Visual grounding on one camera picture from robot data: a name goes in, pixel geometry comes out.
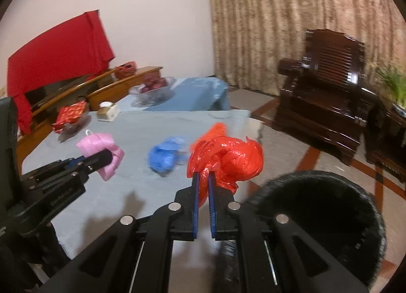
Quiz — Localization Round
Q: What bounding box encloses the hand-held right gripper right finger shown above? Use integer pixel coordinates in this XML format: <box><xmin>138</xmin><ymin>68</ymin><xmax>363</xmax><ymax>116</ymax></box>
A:
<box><xmin>208</xmin><ymin>171</ymin><xmax>371</xmax><ymax>293</ymax></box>

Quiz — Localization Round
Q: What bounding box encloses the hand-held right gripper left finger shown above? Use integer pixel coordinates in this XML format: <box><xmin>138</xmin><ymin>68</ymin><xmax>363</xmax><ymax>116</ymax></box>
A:
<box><xmin>35</xmin><ymin>171</ymin><xmax>201</xmax><ymax>293</ymax></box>

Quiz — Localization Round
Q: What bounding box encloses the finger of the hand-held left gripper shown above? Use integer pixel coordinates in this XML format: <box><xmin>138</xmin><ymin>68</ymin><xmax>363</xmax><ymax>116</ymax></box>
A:
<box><xmin>65</xmin><ymin>149</ymin><xmax>114</xmax><ymax>183</ymax></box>
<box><xmin>20</xmin><ymin>157</ymin><xmax>86</xmax><ymax>186</ymax></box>

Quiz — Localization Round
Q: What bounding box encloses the pink face mask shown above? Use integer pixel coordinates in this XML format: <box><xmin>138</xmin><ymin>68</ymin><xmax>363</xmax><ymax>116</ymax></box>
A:
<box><xmin>76</xmin><ymin>130</ymin><xmax>125</xmax><ymax>181</ymax></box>

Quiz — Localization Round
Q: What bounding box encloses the black trash bag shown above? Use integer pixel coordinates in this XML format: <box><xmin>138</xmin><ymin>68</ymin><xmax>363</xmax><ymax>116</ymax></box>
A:
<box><xmin>250</xmin><ymin>170</ymin><xmax>387</xmax><ymax>287</ymax></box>

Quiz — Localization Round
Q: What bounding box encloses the clear glass dish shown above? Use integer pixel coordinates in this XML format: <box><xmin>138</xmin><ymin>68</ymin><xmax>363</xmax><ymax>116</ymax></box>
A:
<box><xmin>57</xmin><ymin>114</ymin><xmax>91</xmax><ymax>143</ymax></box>

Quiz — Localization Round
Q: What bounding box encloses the white tissue box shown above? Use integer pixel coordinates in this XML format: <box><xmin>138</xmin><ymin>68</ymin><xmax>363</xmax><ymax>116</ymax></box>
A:
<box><xmin>96</xmin><ymin>101</ymin><xmax>120</xmax><ymax>122</ymax></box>

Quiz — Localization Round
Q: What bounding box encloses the grey-blue tablecloth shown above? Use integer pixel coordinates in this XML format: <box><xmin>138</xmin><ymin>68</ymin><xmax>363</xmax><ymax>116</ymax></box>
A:
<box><xmin>21</xmin><ymin>109</ymin><xmax>251</xmax><ymax>260</ymax></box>

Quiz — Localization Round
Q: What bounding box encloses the blue plastic bag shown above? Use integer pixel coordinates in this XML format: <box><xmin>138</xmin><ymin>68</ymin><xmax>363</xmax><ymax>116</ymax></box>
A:
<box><xmin>148</xmin><ymin>136</ymin><xmax>188</xmax><ymax>177</ymax></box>

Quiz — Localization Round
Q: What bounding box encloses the black television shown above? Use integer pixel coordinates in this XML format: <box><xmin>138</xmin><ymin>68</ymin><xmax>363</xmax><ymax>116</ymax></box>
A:
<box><xmin>25</xmin><ymin>74</ymin><xmax>93</xmax><ymax>111</ymax></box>

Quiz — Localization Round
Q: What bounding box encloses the glass fruit bowl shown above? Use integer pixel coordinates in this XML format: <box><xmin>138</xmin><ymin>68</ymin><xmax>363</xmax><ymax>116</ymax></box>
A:
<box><xmin>128</xmin><ymin>76</ymin><xmax>176</xmax><ymax>108</ymax></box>

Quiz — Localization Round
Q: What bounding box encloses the small red plastic bag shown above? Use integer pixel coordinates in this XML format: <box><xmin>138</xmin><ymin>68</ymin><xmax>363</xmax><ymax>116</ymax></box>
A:
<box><xmin>115</xmin><ymin>61</ymin><xmax>137</xmax><ymax>79</ymax></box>

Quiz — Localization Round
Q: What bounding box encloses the blue table cover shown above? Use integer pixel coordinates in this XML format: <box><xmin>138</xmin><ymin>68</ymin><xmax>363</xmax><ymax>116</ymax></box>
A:
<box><xmin>121</xmin><ymin>77</ymin><xmax>230</xmax><ymax>113</ymax></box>

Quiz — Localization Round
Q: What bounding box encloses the red cloth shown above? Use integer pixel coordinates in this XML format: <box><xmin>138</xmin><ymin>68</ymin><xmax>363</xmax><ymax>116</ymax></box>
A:
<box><xmin>7</xmin><ymin>10</ymin><xmax>115</xmax><ymax>135</ymax></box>

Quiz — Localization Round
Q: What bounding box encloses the dark wooden armchair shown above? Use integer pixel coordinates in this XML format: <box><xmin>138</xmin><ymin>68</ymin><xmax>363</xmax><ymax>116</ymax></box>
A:
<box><xmin>273</xmin><ymin>29</ymin><xmax>381</xmax><ymax>165</ymax></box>

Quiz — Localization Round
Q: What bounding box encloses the dark wooden side table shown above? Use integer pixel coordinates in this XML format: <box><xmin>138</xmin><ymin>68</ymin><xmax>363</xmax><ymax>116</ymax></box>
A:
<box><xmin>365</xmin><ymin>96</ymin><xmax>406</xmax><ymax>183</ymax></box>

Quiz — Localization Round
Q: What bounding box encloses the beige patterned curtain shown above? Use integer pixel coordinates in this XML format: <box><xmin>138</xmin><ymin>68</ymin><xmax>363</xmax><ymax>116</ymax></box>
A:
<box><xmin>203</xmin><ymin>0</ymin><xmax>406</xmax><ymax>103</ymax></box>

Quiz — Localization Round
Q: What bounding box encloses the green potted plant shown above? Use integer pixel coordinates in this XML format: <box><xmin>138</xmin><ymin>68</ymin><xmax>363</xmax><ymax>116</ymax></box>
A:
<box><xmin>376</xmin><ymin>65</ymin><xmax>406</xmax><ymax>113</ymax></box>

